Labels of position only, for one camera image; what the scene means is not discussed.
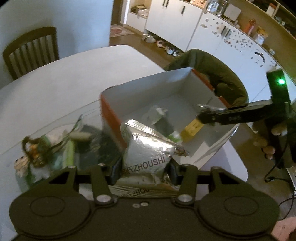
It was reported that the dark green speckled mat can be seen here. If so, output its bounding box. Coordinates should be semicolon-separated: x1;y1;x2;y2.
76;125;121;170

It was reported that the brown braided flower basket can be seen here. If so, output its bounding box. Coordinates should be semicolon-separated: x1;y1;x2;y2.
22;135;53;168

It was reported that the dark wooden chair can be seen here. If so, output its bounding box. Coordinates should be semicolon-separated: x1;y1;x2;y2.
3;26;60;80

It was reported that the white green tissue pack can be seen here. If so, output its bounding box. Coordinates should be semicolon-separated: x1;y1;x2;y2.
142;105;183;144

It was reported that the dark green fabric chair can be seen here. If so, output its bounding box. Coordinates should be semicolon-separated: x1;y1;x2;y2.
164;49;249;106

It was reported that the red and white cardboard box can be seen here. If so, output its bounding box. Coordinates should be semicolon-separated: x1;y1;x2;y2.
100;68;238;167

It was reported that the lime green paper roll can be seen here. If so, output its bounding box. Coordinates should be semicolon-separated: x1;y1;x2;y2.
63;140;75;168

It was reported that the person's right hand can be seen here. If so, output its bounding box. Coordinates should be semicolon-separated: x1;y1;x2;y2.
252;120;287;160

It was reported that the white cabinet row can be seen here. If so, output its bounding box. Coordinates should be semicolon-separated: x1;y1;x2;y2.
125;1;295;101

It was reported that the silver foil snack bag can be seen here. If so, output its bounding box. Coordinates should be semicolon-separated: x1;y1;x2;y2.
110;119;189;198

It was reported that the yellow small box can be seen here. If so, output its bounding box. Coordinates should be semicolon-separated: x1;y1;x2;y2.
180;118;204;143

